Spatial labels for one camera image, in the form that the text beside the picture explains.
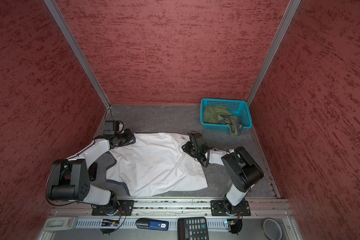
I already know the white tank top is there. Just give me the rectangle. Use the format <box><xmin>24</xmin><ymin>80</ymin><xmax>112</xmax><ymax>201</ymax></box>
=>
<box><xmin>106</xmin><ymin>133</ymin><xmax>208</xmax><ymax>197</ymax></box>

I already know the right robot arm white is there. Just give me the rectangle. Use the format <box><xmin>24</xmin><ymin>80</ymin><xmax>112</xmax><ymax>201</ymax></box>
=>
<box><xmin>182</xmin><ymin>141</ymin><xmax>264</xmax><ymax>216</ymax></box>

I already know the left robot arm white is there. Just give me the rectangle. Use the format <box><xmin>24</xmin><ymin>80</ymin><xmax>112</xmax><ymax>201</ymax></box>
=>
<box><xmin>45</xmin><ymin>129</ymin><xmax>136</xmax><ymax>216</ymax></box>

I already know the green grey tank top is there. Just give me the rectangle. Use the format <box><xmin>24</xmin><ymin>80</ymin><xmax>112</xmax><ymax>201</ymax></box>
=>
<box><xmin>203</xmin><ymin>106</ymin><xmax>243</xmax><ymax>136</ymax></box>

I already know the teal plastic basket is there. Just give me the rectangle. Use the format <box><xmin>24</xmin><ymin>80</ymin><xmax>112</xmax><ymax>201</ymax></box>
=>
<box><xmin>200</xmin><ymin>98</ymin><xmax>253</xmax><ymax>132</ymax></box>

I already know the black calculator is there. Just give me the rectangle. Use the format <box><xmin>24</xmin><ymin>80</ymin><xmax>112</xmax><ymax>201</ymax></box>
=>
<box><xmin>177</xmin><ymin>217</ymin><xmax>210</xmax><ymax>240</ymax></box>

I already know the right small circuit board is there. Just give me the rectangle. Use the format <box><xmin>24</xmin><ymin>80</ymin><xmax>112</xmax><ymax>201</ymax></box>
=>
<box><xmin>227</xmin><ymin>220</ymin><xmax>243</xmax><ymax>235</ymax></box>

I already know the small circuit board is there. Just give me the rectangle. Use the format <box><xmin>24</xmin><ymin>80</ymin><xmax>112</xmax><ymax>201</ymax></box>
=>
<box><xmin>227</xmin><ymin>220</ymin><xmax>243</xmax><ymax>235</ymax></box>
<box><xmin>101</xmin><ymin>219</ymin><xmax>120</xmax><ymax>228</ymax></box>

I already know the left small circuit board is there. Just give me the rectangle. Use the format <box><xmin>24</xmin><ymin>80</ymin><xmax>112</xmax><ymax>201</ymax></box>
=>
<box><xmin>101</xmin><ymin>219</ymin><xmax>120</xmax><ymax>228</ymax></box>

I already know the blue black stapler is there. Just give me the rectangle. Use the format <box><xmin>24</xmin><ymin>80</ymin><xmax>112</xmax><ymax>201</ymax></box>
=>
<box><xmin>136</xmin><ymin>218</ymin><xmax>169</xmax><ymax>231</ymax></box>

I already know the grey tape roll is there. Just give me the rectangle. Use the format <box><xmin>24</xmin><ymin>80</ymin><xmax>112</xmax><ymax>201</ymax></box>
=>
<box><xmin>262</xmin><ymin>218</ymin><xmax>283</xmax><ymax>240</ymax></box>

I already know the white plastic box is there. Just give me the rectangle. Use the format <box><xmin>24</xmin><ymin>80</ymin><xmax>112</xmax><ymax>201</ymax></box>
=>
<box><xmin>43</xmin><ymin>217</ymin><xmax>78</xmax><ymax>232</ymax></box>

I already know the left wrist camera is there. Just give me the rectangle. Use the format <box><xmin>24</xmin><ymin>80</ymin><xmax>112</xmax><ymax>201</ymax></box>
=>
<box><xmin>103</xmin><ymin>120</ymin><xmax>124</xmax><ymax>135</ymax></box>

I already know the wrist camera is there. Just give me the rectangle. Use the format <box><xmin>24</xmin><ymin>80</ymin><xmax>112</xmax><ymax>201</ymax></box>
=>
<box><xmin>103</xmin><ymin>120</ymin><xmax>124</xmax><ymax>135</ymax></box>
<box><xmin>189</xmin><ymin>131</ymin><xmax>202</xmax><ymax>139</ymax></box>

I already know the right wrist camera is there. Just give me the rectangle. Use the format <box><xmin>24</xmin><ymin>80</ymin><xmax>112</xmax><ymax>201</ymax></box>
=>
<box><xmin>189</xmin><ymin>131</ymin><xmax>202</xmax><ymax>139</ymax></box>

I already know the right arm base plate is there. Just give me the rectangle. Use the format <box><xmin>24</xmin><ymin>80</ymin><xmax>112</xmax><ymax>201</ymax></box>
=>
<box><xmin>211</xmin><ymin>200</ymin><xmax>251</xmax><ymax>217</ymax></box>

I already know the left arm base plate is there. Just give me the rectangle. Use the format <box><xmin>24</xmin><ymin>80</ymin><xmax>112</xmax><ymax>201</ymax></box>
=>
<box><xmin>91</xmin><ymin>200</ymin><xmax>135</xmax><ymax>217</ymax></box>

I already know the white perforated cable strip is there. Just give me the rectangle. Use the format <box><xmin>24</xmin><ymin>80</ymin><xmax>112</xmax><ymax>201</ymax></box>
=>
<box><xmin>74</xmin><ymin>218</ymin><xmax>229</xmax><ymax>231</ymax></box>

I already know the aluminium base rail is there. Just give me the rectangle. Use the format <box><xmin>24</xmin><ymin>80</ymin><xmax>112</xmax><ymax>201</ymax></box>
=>
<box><xmin>49</xmin><ymin>197</ymin><xmax>294</xmax><ymax>219</ymax></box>

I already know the aluminium corner post left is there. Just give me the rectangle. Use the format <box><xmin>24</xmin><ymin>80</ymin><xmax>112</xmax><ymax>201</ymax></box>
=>
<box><xmin>44</xmin><ymin>0</ymin><xmax>111</xmax><ymax>109</ymax></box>

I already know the aluminium corner post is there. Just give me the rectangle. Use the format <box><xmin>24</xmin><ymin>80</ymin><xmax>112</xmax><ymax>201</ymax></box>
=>
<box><xmin>246</xmin><ymin>0</ymin><xmax>301</xmax><ymax>106</ymax></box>
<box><xmin>44</xmin><ymin>0</ymin><xmax>111</xmax><ymax>109</ymax></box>

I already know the aluminium corner post right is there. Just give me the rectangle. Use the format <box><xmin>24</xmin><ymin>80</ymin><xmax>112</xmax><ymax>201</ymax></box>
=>
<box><xmin>246</xmin><ymin>0</ymin><xmax>301</xmax><ymax>106</ymax></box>

